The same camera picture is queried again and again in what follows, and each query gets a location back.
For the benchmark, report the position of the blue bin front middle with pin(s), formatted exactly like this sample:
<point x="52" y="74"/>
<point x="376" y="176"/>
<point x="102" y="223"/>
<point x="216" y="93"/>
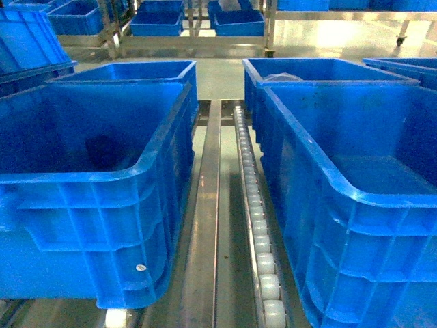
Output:
<point x="94" y="183"/>

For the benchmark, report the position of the blue bin front second-right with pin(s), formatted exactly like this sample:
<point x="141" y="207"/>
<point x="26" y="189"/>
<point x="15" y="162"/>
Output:
<point x="352" y="175"/>

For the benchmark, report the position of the main steel shelf rack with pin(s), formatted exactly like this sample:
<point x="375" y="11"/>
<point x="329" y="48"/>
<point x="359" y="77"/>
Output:
<point x="212" y="284"/>

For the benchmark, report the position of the far blue bin right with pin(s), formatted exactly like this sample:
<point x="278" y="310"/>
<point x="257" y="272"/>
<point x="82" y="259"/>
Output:
<point x="246" y="21"/>

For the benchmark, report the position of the blue bin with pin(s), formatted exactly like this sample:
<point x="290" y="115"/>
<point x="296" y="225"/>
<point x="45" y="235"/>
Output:
<point x="422" y="69"/>
<point x="149" y="71"/>
<point x="158" y="18"/>
<point x="94" y="183"/>
<point x="246" y="21"/>
<point x="261" y="72"/>

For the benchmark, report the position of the white roller track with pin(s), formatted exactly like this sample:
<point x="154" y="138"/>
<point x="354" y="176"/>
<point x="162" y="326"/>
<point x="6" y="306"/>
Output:
<point x="269" y="306"/>

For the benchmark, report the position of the blue bin behind left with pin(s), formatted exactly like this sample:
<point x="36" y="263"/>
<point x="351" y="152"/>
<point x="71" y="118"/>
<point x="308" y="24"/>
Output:
<point x="149" y="71"/>

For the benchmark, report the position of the blue bin front rightmost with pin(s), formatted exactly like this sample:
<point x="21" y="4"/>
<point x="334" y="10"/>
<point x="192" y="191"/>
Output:
<point x="422" y="69"/>

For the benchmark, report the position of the far blue bin left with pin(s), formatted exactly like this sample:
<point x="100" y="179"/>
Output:
<point x="158" y="18"/>

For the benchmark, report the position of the blue bin behind middle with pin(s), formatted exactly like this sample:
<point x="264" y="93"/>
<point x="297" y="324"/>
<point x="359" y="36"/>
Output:
<point x="261" y="72"/>

